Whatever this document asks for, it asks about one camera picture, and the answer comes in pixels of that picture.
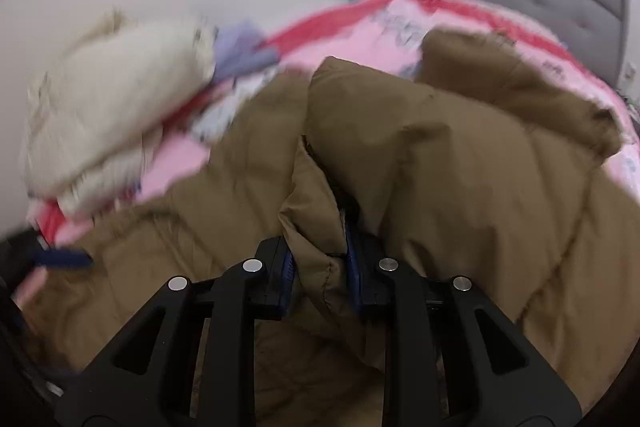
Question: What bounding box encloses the brown padded jacket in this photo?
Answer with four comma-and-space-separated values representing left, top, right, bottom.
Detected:
20, 29, 637, 427

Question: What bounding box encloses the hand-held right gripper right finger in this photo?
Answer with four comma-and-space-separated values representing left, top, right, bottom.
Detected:
340, 206, 584, 427

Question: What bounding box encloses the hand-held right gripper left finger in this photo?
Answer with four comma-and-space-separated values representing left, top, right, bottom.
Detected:
54, 236, 300, 427

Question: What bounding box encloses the pink printed blanket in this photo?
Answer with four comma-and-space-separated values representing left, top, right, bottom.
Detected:
27, 0, 640, 253

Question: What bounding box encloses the cream garment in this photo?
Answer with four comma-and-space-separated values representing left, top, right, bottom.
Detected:
22, 9, 219, 216

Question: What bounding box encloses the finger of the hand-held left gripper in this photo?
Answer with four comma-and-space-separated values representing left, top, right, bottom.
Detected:
34, 248, 94, 269

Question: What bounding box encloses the lavender cloth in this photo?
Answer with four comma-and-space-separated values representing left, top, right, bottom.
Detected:
214, 20, 279, 84

